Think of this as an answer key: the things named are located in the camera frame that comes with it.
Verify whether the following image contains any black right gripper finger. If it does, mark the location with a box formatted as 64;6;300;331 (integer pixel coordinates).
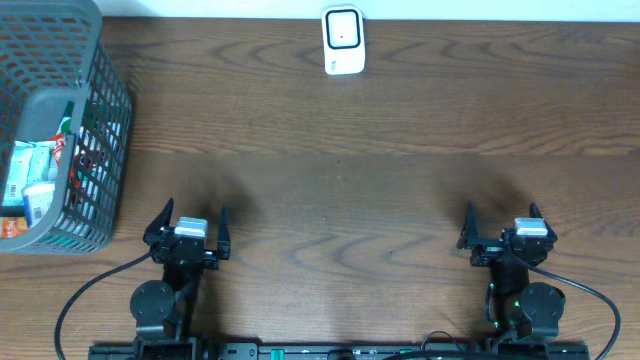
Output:
529;202;558;243
456;202;480;249

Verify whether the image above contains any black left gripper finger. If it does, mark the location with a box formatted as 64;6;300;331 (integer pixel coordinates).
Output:
143;198;174;245
216;207;231;260

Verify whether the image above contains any white blue label jar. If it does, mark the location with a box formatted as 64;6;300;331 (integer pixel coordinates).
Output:
22;181;55;229

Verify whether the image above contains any small orange box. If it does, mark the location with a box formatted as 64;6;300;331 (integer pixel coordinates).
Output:
0;217;29;239

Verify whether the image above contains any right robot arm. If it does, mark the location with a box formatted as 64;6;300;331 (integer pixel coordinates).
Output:
456;203;566;340

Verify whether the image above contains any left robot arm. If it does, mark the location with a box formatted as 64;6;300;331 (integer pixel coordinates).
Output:
130;200;231;341

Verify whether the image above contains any white barcode scanner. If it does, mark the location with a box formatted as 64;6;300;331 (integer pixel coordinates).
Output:
321;5;366;76

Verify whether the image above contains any red white snack packet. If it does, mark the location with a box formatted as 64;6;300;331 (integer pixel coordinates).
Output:
50;115;71;165

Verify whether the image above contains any light green snack packet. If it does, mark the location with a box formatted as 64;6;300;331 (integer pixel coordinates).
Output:
2;141;58;207

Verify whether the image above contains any grey plastic mesh basket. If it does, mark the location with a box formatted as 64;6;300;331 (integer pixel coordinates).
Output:
1;0;134;255

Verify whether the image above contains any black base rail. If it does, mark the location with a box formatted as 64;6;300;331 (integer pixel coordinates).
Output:
87;342;590;360

